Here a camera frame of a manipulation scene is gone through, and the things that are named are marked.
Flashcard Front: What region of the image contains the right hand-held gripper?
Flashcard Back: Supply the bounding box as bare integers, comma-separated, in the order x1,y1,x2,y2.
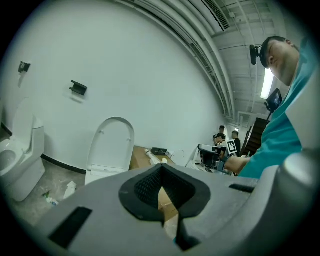
198,140,238,174

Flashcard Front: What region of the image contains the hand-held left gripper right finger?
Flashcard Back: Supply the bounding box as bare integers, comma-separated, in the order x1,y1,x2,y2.
161,164,264,256

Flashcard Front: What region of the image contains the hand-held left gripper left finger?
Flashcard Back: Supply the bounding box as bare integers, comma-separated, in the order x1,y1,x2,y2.
32,163,187,256

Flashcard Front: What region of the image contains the person's left forearm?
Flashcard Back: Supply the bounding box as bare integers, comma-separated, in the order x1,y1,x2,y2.
284,67,320,156

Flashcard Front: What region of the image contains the person's right forearm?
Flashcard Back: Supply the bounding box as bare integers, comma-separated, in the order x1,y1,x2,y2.
224,154,254,176

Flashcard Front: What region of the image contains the white toilet lid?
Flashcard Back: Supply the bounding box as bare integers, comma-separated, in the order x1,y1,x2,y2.
86,116,136,174

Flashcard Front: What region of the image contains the white toilet with tank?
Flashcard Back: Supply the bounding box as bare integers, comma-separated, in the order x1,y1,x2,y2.
0,96,46,202

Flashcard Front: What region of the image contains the crumpled white paper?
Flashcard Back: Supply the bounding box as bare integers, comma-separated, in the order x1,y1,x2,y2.
63,180,77,200

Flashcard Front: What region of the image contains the brown staircase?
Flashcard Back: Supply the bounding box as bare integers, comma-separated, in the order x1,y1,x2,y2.
239,117,271,157

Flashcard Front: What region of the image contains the white drain pipe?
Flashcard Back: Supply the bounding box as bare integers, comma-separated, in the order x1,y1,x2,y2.
145,148,161,166

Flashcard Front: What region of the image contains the large brown cardboard box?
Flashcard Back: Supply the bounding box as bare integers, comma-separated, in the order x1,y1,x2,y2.
128,145,191,224

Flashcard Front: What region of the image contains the person's teal shirt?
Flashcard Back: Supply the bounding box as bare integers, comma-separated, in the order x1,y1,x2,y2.
237,37,316,180

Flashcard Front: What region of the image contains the black screen device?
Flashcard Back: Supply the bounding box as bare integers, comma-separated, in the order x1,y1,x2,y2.
264,87,284,112

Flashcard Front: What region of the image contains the ceiling tube light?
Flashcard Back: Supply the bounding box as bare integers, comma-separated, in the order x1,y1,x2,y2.
260,67,275,100

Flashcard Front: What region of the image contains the person's head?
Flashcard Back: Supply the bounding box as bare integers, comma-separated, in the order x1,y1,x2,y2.
259,36,301,87

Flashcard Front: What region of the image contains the ceiling air vent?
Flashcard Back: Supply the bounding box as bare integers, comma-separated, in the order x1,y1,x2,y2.
204,0,231,32

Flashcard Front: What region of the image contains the black head-mounted camera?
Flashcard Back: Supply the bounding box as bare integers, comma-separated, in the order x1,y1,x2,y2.
249,44,264,66

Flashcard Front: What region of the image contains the black wall shelf holder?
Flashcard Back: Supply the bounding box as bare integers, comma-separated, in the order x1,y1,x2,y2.
69,79,89,97

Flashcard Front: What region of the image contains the small black wall bracket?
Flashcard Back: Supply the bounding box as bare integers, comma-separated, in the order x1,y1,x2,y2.
17,61,32,74

